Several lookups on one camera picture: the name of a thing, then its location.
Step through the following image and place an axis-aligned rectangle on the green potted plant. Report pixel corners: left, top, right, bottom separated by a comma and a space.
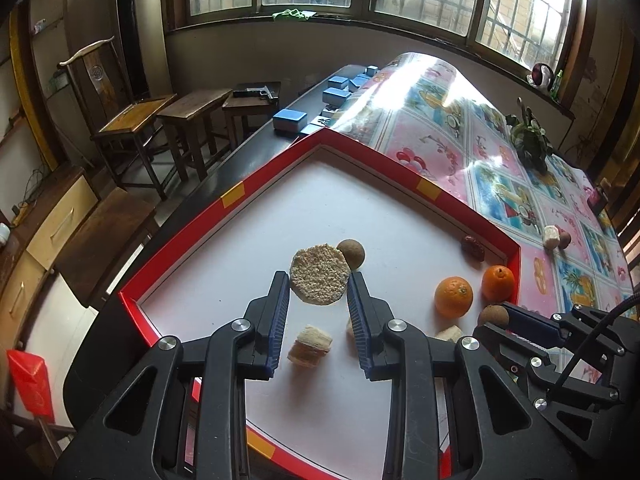
505, 97, 553, 171

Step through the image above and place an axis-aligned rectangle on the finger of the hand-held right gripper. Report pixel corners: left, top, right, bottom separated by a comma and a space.
500, 302, 640, 361
472, 324, 626, 406

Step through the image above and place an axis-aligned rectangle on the dark red date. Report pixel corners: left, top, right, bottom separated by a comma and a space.
460, 235, 487, 261

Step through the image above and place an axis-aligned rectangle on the round beige rice cake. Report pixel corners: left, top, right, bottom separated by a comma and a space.
290, 244, 351, 307

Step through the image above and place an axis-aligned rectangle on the orange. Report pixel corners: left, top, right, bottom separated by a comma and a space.
434, 276, 474, 319
481, 265, 516, 303

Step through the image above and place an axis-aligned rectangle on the wooden drawer cabinet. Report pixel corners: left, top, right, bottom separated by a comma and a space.
0, 165, 101, 356

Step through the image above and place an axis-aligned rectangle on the dark wooden stool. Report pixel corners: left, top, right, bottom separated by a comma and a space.
221, 81, 282, 151
156, 89, 233, 181

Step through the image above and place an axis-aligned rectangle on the dark red round ornament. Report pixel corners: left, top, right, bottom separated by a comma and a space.
527, 62, 555, 90

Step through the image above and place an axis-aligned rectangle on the red plastic bag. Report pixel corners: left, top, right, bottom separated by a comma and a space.
6, 349, 56, 423

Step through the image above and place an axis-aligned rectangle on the black cable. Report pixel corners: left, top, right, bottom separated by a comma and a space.
555, 280, 640, 386

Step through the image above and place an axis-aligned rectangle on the red shallow cardboard box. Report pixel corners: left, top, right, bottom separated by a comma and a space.
120, 129, 521, 480

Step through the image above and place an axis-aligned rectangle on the green cloth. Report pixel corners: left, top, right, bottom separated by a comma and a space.
271, 7, 317, 22

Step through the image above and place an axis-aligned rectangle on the wooden chair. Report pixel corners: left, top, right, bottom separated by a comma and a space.
58, 36, 178, 201

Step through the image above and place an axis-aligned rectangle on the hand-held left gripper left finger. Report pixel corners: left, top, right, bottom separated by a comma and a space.
52, 270, 292, 480

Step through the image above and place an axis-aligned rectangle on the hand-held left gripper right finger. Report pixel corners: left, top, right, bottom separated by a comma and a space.
346, 271, 581, 480

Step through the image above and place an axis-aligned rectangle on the colourful printed plastic tablecloth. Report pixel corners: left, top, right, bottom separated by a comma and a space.
327, 51, 640, 391

